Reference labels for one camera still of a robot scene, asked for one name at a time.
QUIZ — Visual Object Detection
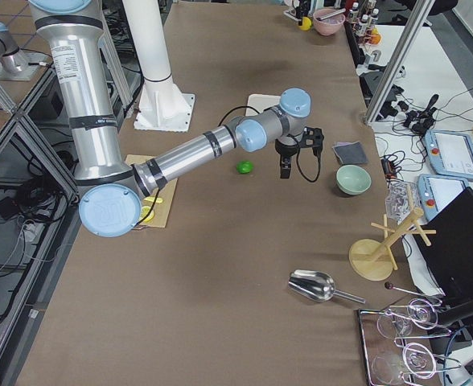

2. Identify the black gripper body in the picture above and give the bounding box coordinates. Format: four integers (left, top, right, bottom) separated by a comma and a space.
274, 136, 301, 162
294, 0, 311, 18

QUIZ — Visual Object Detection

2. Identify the yellow lemon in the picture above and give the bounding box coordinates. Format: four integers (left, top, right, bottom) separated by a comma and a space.
298, 16, 312, 31

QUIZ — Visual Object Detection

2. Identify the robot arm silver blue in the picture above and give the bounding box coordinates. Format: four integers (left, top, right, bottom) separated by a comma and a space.
30, 1, 311, 237

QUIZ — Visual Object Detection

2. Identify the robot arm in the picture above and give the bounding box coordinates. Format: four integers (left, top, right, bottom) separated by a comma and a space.
0, 1, 171, 84

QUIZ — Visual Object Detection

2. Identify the cream rabbit tray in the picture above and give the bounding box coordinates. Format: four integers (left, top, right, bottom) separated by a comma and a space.
245, 93, 280, 117

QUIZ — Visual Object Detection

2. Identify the pink ribbed bowl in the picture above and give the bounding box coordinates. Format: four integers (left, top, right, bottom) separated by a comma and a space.
313, 9, 346, 36

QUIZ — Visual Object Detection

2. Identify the green lime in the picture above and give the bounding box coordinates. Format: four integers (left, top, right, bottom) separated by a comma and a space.
236, 160, 254, 175

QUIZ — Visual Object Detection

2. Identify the bottle rack with bottles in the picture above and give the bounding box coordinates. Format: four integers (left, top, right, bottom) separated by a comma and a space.
346, 0, 380, 44

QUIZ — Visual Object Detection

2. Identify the grey folded cloth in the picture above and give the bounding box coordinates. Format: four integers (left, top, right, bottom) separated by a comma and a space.
332, 142, 368, 166

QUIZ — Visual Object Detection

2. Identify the green bowl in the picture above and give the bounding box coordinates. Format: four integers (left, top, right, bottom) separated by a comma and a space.
336, 165, 372, 195

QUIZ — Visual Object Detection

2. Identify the orange fruit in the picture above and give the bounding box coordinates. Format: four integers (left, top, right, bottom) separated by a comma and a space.
368, 31, 381, 45

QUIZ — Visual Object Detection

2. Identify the clear plastic box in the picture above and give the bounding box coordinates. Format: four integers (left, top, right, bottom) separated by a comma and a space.
385, 182, 420, 223

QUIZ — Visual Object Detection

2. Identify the metal scoop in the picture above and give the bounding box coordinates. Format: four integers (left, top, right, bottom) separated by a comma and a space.
288, 269, 366, 304

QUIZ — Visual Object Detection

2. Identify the wooden mug tree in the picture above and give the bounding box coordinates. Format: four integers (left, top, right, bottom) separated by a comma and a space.
349, 207, 437, 281

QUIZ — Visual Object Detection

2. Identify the wooden cutting board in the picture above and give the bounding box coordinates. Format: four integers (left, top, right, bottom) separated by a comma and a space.
124, 154, 179, 229

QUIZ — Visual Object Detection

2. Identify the lemon slice left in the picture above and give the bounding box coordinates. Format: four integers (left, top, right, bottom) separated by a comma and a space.
143, 196, 163, 204

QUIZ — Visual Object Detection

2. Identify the lemon slice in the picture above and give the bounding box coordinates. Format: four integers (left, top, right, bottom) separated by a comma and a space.
138, 206, 154, 224
143, 196, 163, 204

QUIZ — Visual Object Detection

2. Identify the lemon slice right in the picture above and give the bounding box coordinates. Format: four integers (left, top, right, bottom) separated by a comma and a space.
138, 206, 154, 224

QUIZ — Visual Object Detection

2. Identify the lower teach pendant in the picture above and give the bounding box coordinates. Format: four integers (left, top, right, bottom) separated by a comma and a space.
417, 174, 469, 221

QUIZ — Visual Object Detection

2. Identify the teach pendant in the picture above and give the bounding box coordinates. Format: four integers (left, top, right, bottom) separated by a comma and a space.
417, 174, 469, 221
424, 129, 473, 181

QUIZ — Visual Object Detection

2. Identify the stick with dark ball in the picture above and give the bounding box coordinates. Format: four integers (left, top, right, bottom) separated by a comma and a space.
384, 281, 444, 298

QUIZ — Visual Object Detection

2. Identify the upper teach pendant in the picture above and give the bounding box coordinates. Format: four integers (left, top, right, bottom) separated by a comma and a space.
424, 129, 473, 181

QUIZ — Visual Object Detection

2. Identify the black monitor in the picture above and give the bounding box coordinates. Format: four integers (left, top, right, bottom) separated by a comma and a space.
419, 187, 473, 298

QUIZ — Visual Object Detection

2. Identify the upper wine glass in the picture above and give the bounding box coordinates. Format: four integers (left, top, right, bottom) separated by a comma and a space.
376, 298, 438, 339

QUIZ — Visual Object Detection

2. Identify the wine glass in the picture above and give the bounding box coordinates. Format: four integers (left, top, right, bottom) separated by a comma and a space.
372, 343, 437, 385
376, 298, 438, 339

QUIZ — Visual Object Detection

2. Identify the lower wine glass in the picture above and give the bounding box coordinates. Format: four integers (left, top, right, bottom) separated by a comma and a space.
372, 343, 437, 385

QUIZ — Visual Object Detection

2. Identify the black handled tool in bowl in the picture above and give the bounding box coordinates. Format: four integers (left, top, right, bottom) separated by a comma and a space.
315, 9, 346, 22

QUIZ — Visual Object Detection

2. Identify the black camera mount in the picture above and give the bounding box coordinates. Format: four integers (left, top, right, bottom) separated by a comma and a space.
299, 127, 324, 158

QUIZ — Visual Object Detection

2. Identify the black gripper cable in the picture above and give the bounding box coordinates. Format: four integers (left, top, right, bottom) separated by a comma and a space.
218, 105, 322, 183

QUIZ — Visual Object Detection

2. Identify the aluminium frame post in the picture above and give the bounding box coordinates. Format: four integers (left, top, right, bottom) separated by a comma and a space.
363, 0, 435, 125

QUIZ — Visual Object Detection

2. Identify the white pole base plate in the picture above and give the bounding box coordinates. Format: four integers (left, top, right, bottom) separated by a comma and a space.
134, 78, 195, 133

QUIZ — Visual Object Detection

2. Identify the white camera pole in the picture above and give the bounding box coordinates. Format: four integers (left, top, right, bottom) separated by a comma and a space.
123, 0, 171, 83

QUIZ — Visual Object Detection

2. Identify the wire glass holder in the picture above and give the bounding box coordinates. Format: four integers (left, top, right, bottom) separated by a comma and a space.
383, 297, 463, 381

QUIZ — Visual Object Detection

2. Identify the mirror tray black frame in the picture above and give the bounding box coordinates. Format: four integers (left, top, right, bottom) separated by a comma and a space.
354, 308, 473, 386

